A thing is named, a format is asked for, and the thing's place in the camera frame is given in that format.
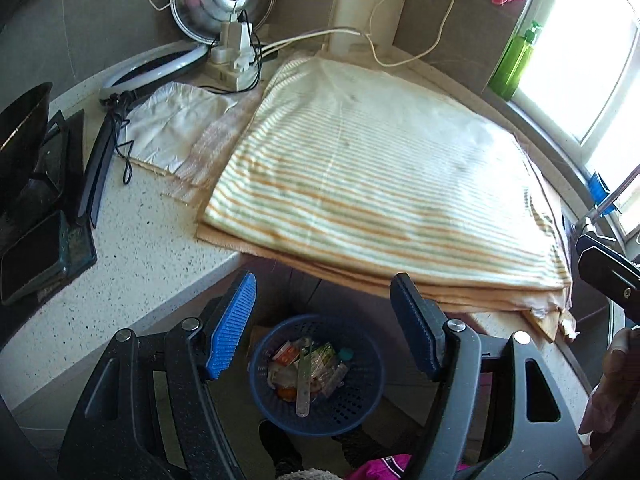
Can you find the striped towel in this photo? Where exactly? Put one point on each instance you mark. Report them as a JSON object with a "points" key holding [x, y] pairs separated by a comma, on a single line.
{"points": [[375, 175]]}

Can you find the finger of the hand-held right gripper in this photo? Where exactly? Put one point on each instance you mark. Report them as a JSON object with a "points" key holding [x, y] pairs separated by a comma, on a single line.
{"points": [[607, 270]]}

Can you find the clear plastic wrapper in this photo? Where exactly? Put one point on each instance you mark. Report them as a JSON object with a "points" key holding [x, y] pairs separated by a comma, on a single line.
{"points": [[280, 375]]}

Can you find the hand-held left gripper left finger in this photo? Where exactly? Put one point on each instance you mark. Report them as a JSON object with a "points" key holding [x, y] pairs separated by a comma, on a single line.
{"points": [[232, 330]]}

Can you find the green soap bottle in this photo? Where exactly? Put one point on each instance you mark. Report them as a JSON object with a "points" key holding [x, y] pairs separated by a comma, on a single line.
{"points": [[512, 65]]}

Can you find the steel faucet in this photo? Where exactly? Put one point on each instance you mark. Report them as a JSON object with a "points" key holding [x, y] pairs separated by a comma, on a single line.
{"points": [[607, 200]]}

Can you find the person's right hand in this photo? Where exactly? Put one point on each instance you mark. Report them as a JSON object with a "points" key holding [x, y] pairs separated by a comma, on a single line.
{"points": [[607, 400]]}

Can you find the blue plastic holder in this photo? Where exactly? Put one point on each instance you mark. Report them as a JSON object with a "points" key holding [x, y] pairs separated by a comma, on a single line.
{"points": [[596, 187]]}

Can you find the clear plastic bottle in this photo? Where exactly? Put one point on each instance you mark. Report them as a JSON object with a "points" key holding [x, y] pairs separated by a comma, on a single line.
{"points": [[345, 355]]}

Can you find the window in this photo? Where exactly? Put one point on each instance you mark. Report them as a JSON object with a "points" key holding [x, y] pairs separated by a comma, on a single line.
{"points": [[575, 60]]}

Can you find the white charger plug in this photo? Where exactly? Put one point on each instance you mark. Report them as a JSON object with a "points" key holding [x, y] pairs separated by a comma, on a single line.
{"points": [[232, 35]]}

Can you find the blue plastic basket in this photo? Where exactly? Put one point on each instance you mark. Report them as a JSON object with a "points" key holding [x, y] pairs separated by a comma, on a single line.
{"points": [[350, 405]]}

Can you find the white power strip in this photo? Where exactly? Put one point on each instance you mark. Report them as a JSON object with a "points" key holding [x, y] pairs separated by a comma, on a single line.
{"points": [[235, 77]]}

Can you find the white plastic bag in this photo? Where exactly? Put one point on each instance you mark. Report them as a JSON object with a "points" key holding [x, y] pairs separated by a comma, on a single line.
{"points": [[175, 120]]}

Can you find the person's pink jacket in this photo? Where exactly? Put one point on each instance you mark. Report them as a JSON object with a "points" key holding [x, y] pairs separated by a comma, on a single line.
{"points": [[380, 467]]}

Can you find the steel pot lid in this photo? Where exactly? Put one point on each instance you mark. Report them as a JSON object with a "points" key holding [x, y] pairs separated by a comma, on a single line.
{"points": [[200, 0]]}

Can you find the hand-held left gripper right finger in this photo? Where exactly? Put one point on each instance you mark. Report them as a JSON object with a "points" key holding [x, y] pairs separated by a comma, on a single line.
{"points": [[415, 325]]}

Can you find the clear toothbrush case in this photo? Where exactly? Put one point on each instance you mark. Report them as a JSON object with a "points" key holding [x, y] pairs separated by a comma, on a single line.
{"points": [[303, 385]]}

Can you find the black glass stove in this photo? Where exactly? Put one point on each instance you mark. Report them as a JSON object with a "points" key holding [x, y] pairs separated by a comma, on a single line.
{"points": [[45, 255]]}

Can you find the white cutting board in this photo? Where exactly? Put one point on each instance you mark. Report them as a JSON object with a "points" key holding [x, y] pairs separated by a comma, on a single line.
{"points": [[370, 0]]}

